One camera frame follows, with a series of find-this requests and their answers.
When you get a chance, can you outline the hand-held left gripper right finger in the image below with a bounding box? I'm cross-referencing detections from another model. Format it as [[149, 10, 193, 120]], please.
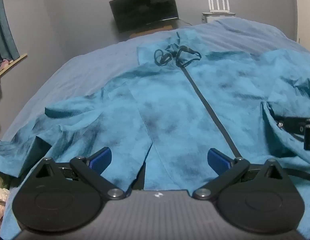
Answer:
[[192, 148, 283, 202]]

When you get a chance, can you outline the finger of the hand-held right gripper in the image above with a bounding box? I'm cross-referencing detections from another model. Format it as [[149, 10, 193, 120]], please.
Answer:
[[275, 116, 310, 140]]

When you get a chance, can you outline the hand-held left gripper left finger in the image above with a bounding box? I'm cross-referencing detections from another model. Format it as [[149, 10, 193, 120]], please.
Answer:
[[35, 147, 126, 201]]

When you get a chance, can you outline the teal mottled zip jacket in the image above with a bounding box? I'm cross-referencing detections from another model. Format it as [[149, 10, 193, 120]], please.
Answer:
[[0, 29, 310, 240]]

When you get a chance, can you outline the blue bed sheet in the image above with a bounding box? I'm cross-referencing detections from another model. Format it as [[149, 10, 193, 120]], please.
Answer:
[[0, 17, 310, 143]]

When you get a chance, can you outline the pink plush toy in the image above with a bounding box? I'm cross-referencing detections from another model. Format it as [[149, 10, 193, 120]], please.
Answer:
[[0, 187, 11, 233]]

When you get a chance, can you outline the wooden window ledge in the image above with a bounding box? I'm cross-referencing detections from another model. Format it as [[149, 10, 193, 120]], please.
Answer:
[[0, 53, 28, 77]]

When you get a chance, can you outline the wooden desk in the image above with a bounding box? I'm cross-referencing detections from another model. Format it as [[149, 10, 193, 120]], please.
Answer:
[[129, 25, 177, 39]]

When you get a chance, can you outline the white wifi router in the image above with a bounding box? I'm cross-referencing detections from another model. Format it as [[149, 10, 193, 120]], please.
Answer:
[[208, 0, 236, 14]]

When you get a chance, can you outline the black flat screen monitor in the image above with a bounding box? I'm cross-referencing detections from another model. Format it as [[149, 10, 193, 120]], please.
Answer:
[[109, 0, 180, 34]]

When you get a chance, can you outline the teal curtain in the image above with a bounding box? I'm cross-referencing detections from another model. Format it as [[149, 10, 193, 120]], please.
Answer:
[[0, 0, 20, 61]]

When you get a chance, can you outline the black cable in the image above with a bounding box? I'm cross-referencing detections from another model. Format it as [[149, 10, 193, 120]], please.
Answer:
[[179, 17, 195, 27]]

